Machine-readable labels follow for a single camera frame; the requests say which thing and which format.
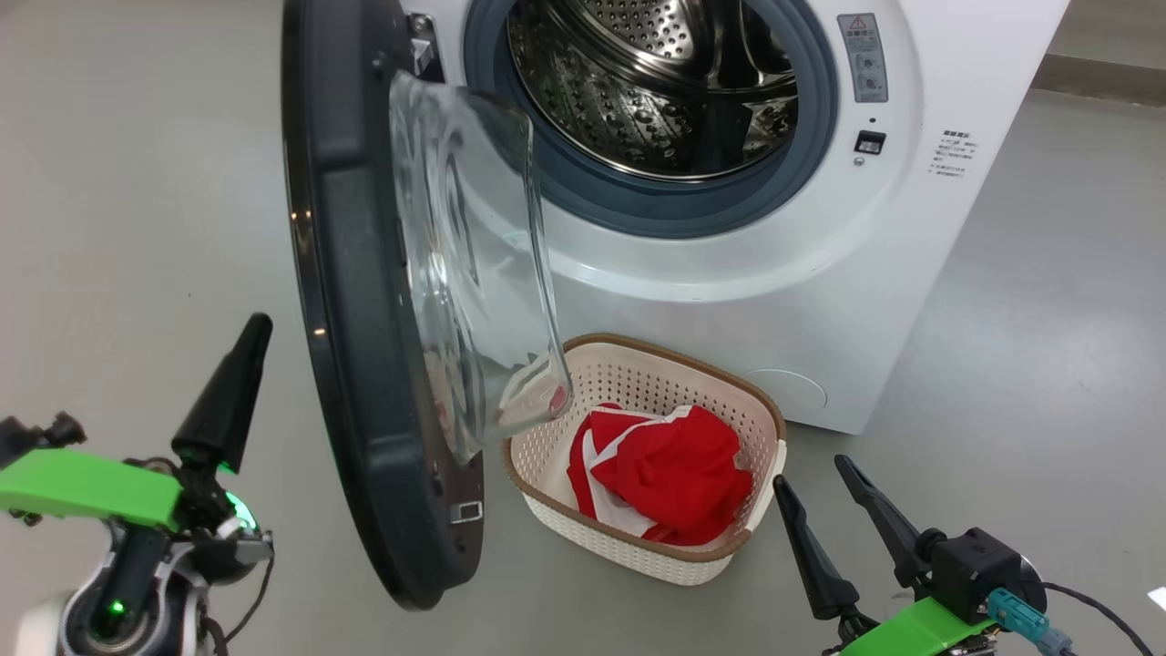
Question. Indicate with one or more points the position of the steel perforated washer drum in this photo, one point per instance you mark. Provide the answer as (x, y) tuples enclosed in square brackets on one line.
[(638, 91)]

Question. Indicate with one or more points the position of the white front-load washing machine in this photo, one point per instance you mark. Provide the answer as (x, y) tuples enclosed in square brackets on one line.
[(820, 301)]

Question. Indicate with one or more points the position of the metal door hinge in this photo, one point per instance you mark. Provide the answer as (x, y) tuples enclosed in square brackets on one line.
[(424, 50)]

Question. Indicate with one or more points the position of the grey warning sticker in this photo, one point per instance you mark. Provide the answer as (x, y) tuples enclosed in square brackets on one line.
[(863, 59)]

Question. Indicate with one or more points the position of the round white filter cover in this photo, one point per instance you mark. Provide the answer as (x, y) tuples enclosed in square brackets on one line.
[(783, 390)]

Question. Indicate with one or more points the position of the red sports jersey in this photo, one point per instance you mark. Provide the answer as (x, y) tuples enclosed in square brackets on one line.
[(674, 474)]

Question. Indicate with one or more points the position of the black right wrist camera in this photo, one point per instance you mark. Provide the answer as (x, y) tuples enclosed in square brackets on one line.
[(975, 565)]

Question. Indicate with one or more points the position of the cream laundry basket brown rim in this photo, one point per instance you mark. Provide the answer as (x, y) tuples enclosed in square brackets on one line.
[(638, 374)]

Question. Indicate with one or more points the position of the black round glass washer door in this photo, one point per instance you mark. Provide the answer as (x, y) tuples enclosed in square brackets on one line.
[(346, 273)]

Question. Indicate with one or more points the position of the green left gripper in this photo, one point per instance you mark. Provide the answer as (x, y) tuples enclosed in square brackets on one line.
[(91, 487)]

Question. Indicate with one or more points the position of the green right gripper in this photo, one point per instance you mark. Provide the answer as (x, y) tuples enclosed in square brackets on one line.
[(920, 633)]

